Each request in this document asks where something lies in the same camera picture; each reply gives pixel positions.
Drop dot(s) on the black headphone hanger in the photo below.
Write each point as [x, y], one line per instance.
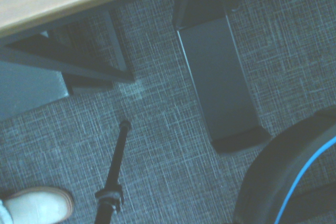
[218, 77]

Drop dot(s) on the white leather shoe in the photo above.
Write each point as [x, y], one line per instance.
[39, 205]

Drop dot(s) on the black headphones with blue trim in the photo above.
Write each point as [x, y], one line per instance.
[275, 161]

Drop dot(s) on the black metal desk frame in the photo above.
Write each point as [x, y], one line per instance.
[78, 70]

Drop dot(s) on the black tripod leg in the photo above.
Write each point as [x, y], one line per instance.
[115, 171]

